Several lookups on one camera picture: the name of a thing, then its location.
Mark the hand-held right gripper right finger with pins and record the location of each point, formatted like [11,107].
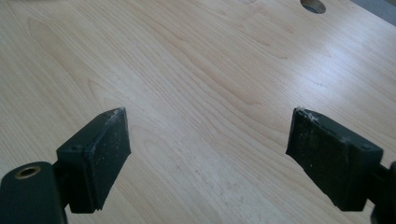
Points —
[333,161]

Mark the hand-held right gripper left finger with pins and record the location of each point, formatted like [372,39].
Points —
[96,161]

